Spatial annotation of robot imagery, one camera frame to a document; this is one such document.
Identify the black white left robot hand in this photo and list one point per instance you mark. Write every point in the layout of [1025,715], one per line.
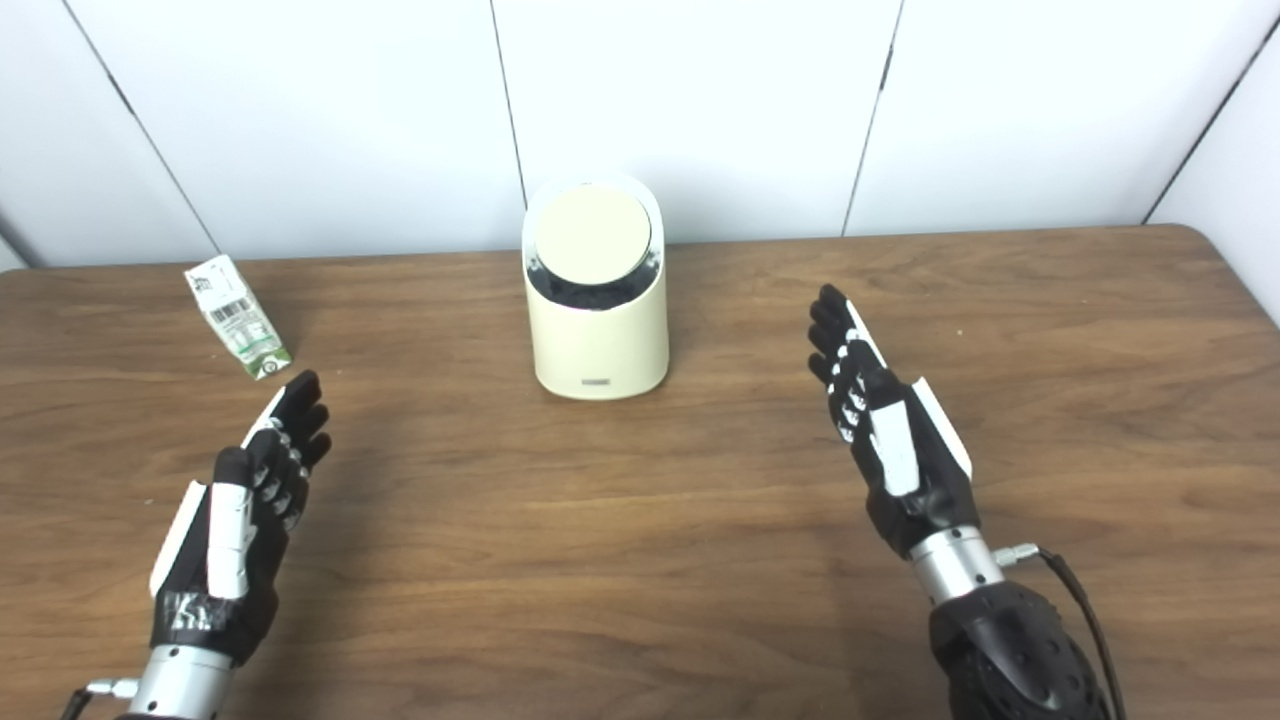
[232,540]

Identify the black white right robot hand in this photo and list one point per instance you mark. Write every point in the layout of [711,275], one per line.
[895,440]

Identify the white green milk carton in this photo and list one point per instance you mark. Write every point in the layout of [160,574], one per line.
[238,318]

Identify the cream-colored lidded bin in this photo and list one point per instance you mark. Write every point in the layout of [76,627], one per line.
[598,320]

